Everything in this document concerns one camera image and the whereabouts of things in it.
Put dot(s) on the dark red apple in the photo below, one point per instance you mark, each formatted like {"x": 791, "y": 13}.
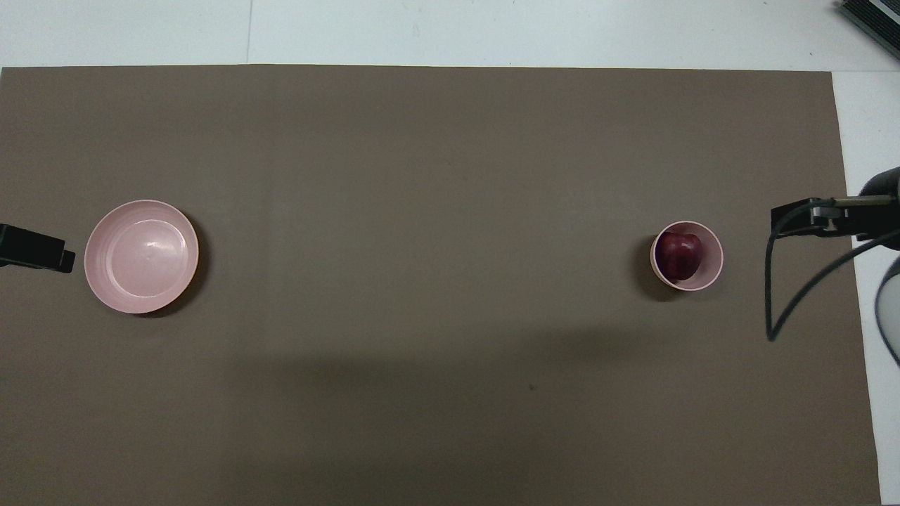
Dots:
{"x": 678, "y": 256}

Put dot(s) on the grey ribbed device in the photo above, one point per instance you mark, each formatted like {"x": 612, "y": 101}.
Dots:
{"x": 875, "y": 17}

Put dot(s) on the pink plate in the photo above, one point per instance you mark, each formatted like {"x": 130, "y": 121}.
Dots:
{"x": 140, "y": 256}

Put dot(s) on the brown table mat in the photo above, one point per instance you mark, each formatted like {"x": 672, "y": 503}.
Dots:
{"x": 450, "y": 211}

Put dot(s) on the pink bowl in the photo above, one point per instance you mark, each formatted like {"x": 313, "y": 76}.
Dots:
{"x": 710, "y": 263}

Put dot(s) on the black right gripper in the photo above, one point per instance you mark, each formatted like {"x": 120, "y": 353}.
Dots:
{"x": 872, "y": 218}

